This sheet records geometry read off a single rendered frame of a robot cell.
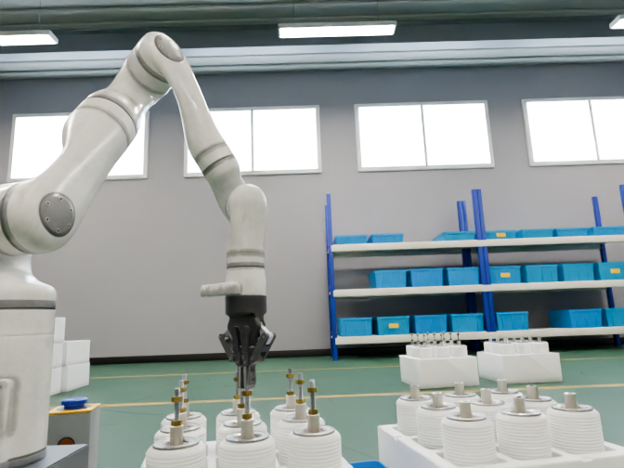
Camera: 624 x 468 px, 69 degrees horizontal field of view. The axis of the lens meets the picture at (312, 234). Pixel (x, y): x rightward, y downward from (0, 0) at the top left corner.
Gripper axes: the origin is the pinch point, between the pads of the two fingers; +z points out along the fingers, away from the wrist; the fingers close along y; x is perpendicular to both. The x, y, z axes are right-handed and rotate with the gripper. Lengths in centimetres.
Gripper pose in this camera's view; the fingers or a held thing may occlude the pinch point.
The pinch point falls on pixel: (246, 376)
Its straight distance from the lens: 85.8
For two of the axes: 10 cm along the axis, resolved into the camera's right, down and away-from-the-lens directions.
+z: 0.4, 9.8, -1.9
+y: -7.8, 1.5, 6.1
